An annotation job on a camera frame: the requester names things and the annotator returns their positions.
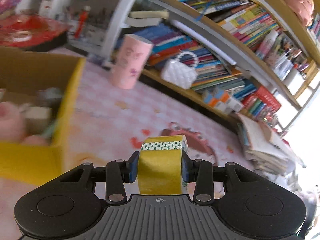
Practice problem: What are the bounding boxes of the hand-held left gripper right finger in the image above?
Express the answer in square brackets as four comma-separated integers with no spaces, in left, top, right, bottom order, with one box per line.
[181,152,262,203]

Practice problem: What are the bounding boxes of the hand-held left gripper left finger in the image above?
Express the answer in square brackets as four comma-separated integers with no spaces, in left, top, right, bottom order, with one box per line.
[59,151,140,203]

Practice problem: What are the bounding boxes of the yellow tape roll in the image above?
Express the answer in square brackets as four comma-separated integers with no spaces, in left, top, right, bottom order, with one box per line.
[137,135,188,195]

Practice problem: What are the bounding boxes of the yellow cardboard box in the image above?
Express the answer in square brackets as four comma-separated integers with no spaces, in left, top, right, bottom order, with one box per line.
[0,47,86,187]

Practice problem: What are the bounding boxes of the white square block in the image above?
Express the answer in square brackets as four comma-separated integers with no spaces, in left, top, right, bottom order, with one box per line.
[25,106,53,133]

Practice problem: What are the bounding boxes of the grey small toy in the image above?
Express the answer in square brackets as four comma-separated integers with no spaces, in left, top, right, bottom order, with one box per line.
[37,87,63,106]

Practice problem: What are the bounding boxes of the pink plush toy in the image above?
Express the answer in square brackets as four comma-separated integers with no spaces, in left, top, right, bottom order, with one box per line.
[0,101,52,146]

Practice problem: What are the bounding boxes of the pink checkered tablecloth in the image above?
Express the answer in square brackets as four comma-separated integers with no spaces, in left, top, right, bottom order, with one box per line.
[0,47,258,215]

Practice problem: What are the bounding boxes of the orange and blue boxes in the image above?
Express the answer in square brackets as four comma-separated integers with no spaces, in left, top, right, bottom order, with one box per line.
[202,87,244,115]

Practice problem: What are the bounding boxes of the stack of papers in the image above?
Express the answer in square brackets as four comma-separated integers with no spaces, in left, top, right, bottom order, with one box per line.
[235,113,302,177]

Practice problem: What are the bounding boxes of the white quilted purse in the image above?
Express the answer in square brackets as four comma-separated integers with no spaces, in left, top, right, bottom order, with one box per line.
[160,50,200,90]

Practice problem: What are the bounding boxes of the pink cylinder container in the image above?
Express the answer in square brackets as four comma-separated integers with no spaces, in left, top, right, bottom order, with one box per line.
[108,33,154,90]

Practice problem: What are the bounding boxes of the row of colourful books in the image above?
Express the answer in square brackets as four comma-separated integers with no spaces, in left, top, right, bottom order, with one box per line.
[180,0,282,53]
[135,22,284,121]

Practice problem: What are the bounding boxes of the wooden bookshelf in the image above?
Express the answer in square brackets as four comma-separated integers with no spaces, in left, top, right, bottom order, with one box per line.
[110,0,320,140]

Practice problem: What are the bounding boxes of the cluster of bottles and pens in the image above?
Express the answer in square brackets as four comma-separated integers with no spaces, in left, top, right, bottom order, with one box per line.
[255,29,318,93]

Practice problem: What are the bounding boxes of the stacked beige books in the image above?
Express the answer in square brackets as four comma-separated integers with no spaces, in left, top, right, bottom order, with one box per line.
[126,9,170,28]

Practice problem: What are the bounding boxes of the red figurine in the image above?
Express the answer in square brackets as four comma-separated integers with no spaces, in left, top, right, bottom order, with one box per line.
[74,5,91,40]

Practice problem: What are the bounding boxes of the red round tray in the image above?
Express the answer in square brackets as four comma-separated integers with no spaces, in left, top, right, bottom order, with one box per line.
[0,13,68,52]

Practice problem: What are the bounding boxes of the pink plush bag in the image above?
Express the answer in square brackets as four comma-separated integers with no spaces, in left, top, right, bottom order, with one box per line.
[282,0,315,27]

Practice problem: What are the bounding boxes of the white metal post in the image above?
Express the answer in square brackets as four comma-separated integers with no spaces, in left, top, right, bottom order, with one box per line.
[102,0,148,58]

